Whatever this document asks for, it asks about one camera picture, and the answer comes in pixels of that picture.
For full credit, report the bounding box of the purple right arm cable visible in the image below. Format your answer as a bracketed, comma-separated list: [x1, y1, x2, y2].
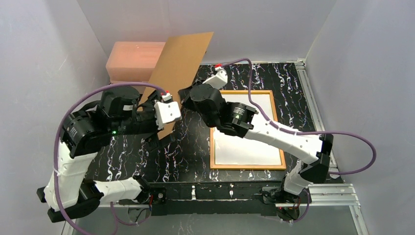
[215, 57, 377, 224]

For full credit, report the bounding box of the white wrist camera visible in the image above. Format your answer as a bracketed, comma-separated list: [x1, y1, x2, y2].
[154, 92, 182, 130]
[203, 64, 228, 90]

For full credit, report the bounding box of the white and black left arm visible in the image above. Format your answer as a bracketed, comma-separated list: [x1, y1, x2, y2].
[37, 83, 181, 223]

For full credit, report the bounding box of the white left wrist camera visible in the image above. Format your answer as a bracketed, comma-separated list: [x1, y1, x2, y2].
[154, 92, 182, 130]

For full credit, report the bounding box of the pink plastic storage box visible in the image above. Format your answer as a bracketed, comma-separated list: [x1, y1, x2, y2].
[106, 42, 165, 84]

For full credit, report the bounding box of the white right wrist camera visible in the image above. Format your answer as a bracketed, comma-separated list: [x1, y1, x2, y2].
[203, 64, 228, 90]

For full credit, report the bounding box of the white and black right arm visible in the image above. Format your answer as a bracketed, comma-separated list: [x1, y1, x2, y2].
[179, 84, 333, 203]

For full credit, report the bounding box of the brown frame backing board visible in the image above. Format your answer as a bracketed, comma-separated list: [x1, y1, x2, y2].
[139, 31, 215, 141]

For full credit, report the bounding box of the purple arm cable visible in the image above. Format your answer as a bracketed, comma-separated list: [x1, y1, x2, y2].
[53, 81, 167, 235]
[215, 57, 377, 224]

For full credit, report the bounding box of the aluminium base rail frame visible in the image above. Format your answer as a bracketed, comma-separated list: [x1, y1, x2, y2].
[61, 58, 370, 235]

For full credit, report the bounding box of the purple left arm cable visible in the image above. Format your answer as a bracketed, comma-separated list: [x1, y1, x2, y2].
[53, 81, 167, 235]

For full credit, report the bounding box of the yellow wooden picture frame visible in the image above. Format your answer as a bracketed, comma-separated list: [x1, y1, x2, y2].
[209, 90, 287, 171]

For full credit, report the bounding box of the sky and building photo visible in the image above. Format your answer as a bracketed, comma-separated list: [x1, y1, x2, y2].
[212, 93, 282, 166]

